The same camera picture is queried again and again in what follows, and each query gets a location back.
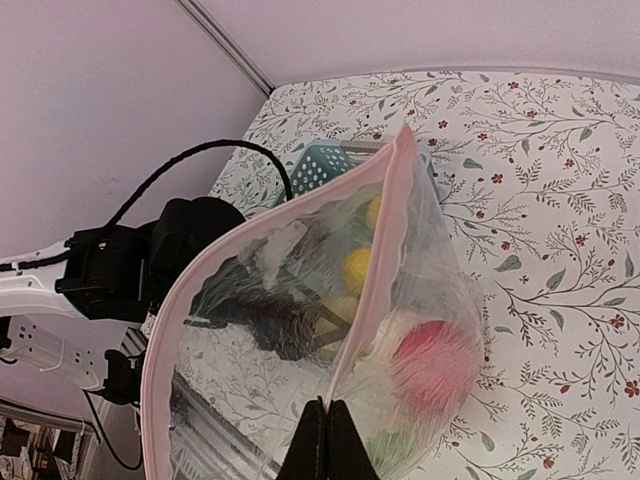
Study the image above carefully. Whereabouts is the clear zip top bag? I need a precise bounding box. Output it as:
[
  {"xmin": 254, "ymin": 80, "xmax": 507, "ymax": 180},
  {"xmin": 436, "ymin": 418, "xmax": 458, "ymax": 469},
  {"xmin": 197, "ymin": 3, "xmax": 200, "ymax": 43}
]
[{"xmin": 142, "ymin": 127, "xmax": 483, "ymax": 479}]

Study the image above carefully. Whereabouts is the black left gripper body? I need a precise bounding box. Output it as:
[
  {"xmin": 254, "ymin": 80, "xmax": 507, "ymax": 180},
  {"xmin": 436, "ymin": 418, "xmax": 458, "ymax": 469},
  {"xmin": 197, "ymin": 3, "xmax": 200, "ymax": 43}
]
[{"xmin": 199, "ymin": 259, "xmax": 340, "ymax": 360}]

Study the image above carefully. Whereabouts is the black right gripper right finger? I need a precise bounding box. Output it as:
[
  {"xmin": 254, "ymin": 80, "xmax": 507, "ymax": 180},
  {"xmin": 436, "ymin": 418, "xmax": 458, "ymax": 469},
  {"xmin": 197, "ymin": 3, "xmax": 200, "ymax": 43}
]
[{"xmin": 325, "ymin": 400, "xmax": 379, "ymax": 480}]

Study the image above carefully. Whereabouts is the blue plastic basket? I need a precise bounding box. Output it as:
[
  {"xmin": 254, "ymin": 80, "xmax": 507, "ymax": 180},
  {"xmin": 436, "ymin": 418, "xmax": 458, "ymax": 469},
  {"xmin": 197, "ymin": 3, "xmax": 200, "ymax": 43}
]
[{"xmin": 289, "ymin": 140, "xmax": 386, "ymax": 197}]

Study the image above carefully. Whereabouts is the red apple toy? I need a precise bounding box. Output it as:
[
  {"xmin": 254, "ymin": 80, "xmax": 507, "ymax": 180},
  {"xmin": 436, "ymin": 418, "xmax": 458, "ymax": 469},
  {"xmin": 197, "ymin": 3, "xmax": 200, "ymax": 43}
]
[{"xmin": 390, "ymin": 320, "xmax": 482, "ymax": 415}]

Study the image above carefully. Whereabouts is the yellow lemon toy top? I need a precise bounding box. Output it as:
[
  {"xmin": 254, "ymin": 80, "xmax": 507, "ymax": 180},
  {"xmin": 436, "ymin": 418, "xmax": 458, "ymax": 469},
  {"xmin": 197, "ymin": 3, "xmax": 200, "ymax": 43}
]
[{"xmin": 365, "ymin": 196, "xmax": 381, "ymax": 230}]

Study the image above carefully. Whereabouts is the white radish toy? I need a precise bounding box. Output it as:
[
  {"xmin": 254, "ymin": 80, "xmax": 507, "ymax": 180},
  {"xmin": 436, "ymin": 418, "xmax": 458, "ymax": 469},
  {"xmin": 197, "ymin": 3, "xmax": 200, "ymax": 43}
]
[{"xmin": 365, "ymin": 430, "xmax": 414, "ymax": 468}]

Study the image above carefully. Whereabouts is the floral pattern table mat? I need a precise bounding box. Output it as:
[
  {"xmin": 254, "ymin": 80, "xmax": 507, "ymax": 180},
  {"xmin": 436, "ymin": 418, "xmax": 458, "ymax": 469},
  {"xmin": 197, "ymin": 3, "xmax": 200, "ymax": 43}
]
[{"xmin": 174, "ymin": 69, "xmax": 640, "ymax": 480}]

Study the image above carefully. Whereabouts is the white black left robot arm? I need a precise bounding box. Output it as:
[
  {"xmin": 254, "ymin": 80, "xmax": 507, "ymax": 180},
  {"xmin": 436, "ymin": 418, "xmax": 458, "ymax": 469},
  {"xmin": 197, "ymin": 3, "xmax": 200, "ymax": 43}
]
[{"xmin": 1, "ymin": 139, "xmax": 294, "ymax": 407}]

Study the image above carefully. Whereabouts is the yellow lemon toy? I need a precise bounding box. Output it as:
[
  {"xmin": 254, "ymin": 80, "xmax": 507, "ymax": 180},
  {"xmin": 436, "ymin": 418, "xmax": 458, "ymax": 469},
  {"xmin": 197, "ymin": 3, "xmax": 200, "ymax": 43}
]
[
  {"xmin": 343, "ymin": 247, "xmax": 371, "ymax": 296},
  {"xmin": 365, "ymin": 196, "xmax": 381, "ymax": 230}
]

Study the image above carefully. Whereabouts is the left aluminium frame post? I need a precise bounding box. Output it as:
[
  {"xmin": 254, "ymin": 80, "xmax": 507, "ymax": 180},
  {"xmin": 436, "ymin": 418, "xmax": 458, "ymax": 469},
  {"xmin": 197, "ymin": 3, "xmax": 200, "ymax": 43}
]
[{"xmin": 175, "ymin": 0, "xmax": 275, "ymax": 98}]

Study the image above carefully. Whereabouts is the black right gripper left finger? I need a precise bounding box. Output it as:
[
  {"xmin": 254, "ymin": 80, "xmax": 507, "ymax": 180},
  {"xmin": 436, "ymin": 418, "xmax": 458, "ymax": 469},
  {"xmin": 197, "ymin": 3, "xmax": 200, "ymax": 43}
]
[{"xmin": 282, "ymin": 397, "xmax": 327, "ymax": 480}]

